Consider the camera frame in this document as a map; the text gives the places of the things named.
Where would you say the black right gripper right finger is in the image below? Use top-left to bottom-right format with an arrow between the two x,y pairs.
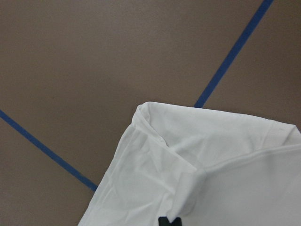
171,217 -> 182,226

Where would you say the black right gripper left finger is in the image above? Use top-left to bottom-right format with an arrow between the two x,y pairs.
158,217 -> 170,226

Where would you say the white long-sleeve printed shirt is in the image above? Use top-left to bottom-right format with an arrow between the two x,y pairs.
79,102 -> 301,226

